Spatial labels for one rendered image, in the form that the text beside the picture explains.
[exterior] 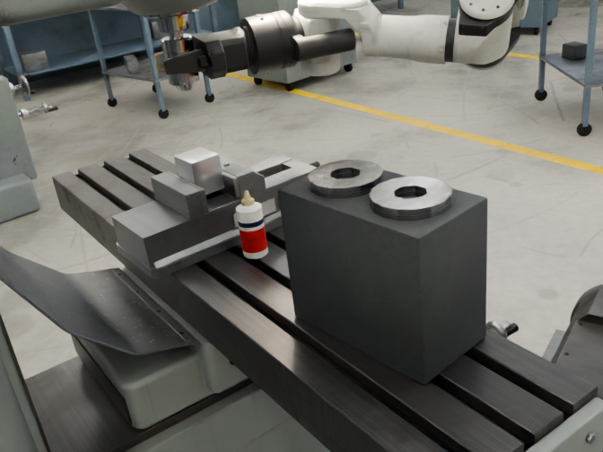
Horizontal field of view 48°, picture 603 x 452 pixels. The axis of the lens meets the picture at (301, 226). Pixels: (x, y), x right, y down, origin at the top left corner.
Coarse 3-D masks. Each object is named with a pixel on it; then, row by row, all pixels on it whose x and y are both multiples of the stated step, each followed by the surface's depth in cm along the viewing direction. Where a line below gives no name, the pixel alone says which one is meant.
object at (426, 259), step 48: (288, 192) 81; (336, 192) 77; (384, 192) 74; (432, 192) 73; (288, 240) 84; (336, 240) 77; (384, 240) 70; (432, 240) 68; (480, 240) 74; (336, 288) 80; (384, 288) 73; (432, 288) 70; (480, 288) 77; (336, 336) 84; (384, 336) 77; (432, 336) 73; (480, 336) 80
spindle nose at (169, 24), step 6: (156, 18) 98; (162, 18) 97; (168, 18) 97; (174, 18) 97; (186, 18) 98; (162, 24) 98; (168, 24) 97; (174, 24) 97; (186, 24) 99; (162, 30) 98; (168, 30) 98; (174, 30) 98
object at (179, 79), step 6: (192, 42) 101; (162, 48) 100; (168, 48) 99; (174, 48) 99; (180, 48) 99; (186, 48) 100; (192, 48) 101; (168, 54) 100; (174, 54) 99; (180, 54) 99; (174, 78) 101; (180, 78) 101; (186, 78) 101; (192, 78) 102; (198, 78) 103; (174, 84) 102; (180, 84) 101; (186, 84) 102
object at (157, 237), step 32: (288, 160) 124; (160, 192) 111; (192, 192) 104; (224, 192) 117; (128, 224) 106; (160, 224) 105; (192, 224) 106; (224, 224) 110; (128, 256) 109; (160, 256) 104; (192, 256) 106
